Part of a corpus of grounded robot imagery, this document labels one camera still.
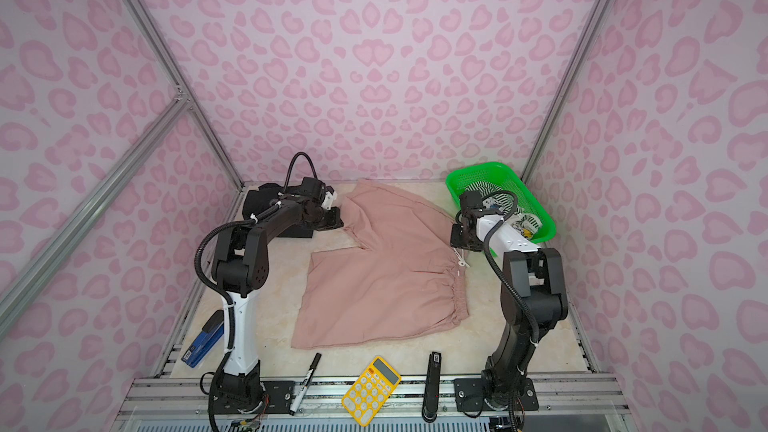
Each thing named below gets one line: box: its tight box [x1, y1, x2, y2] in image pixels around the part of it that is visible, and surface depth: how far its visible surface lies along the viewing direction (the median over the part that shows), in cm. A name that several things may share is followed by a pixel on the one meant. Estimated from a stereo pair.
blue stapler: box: [181, 310, 224, 368], surface depth 82 cm
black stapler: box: [421, 352, 442, 423], surface depth 73 cm
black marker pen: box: [289, 352, 322, 416], surface depth 76 cm
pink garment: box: [291, 178, 469, 350], surface depth 93 cm
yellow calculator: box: [342, 355, 402, 427], surface depth 75 cm
